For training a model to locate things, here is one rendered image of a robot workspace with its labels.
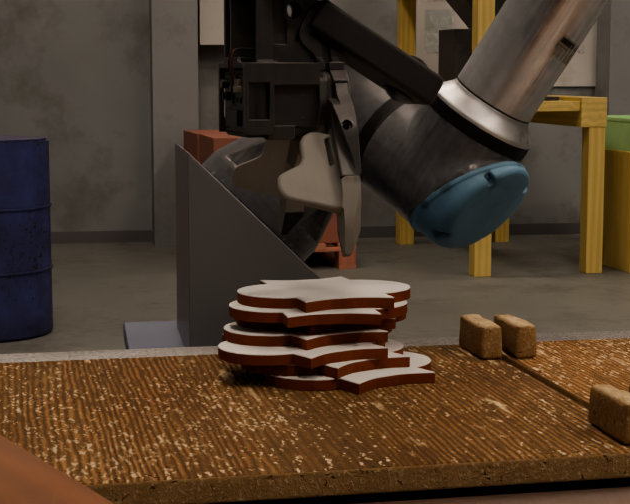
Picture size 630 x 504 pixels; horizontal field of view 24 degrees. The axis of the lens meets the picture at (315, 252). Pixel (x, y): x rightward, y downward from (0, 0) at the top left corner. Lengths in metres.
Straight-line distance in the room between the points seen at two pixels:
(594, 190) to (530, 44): 7.07
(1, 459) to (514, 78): 1.04
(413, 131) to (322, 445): 0.64
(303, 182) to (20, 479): 0.62
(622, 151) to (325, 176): 7.65
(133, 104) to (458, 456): 9.14
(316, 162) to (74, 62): 8.92
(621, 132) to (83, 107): 3.59
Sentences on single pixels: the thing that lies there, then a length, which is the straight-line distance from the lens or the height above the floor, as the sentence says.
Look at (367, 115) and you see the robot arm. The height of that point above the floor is 1.11.
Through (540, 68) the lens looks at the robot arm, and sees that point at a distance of 1.44.
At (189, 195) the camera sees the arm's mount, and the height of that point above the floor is 1.04.
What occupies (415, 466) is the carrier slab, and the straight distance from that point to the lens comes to 0.84.
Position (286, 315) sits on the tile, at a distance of 1.04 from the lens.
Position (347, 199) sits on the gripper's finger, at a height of 1.07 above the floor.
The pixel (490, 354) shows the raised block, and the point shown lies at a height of 0.94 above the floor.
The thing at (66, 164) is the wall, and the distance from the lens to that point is 9.97.
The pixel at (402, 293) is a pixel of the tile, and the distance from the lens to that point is 1.10.
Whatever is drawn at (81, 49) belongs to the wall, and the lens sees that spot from 9.95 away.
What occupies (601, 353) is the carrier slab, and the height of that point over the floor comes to 0.94.
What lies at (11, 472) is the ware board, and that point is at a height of 1.04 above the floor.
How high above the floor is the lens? 1.16
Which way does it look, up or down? 7 degrees down
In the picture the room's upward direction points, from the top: straight up
